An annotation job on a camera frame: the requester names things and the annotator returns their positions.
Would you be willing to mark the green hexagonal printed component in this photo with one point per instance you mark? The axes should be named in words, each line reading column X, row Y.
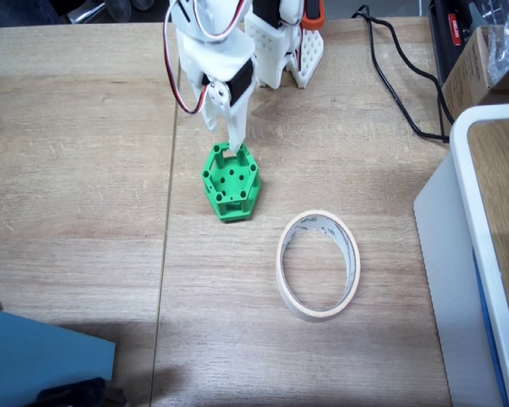
column 254, row 186

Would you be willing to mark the orange black table clamp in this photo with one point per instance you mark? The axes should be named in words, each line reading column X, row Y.
column 313, row 15

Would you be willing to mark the beige masking tape roll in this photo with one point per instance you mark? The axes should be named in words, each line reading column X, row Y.
column 354, row 263

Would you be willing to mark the person's body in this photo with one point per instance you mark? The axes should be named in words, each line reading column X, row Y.
column 17, row 12

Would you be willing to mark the black power supply box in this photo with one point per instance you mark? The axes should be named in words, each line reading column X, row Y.
column 445, row 34

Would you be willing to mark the brown cardboard box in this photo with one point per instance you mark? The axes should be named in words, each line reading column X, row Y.
column 462, row 80

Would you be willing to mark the white ribbed container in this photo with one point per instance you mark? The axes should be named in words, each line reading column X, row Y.
column 445, row 275

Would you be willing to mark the clear plastic bag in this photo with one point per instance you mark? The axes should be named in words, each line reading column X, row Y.
column 507, row 38

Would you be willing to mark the blue flat box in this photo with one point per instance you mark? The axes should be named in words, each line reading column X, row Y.
column 38, row 360

